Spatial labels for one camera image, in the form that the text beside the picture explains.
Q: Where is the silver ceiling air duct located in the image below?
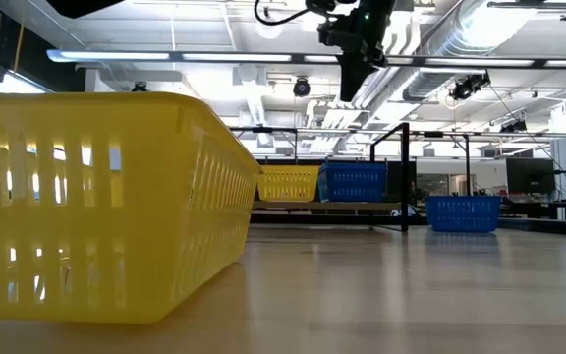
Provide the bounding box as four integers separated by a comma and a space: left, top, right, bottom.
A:
403, 0, 539, 102

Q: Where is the yellow plastic basket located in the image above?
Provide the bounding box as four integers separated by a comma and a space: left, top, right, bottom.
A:
256, 164, 321, 204
0, 91, 263, 325

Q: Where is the black metal rig frame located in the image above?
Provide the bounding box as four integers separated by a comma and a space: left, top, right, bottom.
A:
251, 211, 566, 238

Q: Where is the blue plastic basket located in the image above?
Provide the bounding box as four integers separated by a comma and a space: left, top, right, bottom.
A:
317, 160, 389, 204
424, 195, 502, 233

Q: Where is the black computer monitor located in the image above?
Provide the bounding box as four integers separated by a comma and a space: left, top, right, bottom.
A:
505, 156, 557, 196

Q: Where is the wooden shelf with black frame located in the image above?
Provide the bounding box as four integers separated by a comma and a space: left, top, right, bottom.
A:
228, 122, 472, 233

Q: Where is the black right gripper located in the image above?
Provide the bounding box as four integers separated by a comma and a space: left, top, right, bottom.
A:
315, 0, 398, 103

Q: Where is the overhead LED light bar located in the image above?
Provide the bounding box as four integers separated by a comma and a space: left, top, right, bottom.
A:
45, 48, 566, 70

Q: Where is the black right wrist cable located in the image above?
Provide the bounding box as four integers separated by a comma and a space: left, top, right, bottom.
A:
254, 0, 313, 27

